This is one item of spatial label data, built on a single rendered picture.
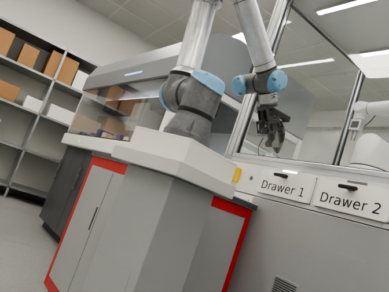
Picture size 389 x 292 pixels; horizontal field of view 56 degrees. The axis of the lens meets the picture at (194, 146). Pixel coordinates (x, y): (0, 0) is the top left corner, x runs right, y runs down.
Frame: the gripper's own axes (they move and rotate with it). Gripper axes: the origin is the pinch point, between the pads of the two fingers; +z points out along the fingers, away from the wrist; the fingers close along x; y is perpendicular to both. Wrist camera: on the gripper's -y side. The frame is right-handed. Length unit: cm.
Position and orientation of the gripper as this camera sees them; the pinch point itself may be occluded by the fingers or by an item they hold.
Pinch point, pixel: (278, 149)
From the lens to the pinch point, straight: 159.3
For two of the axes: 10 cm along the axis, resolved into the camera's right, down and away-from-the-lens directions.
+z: 1.7, 9.6, 2.0
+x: 5.6, 0.7, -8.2
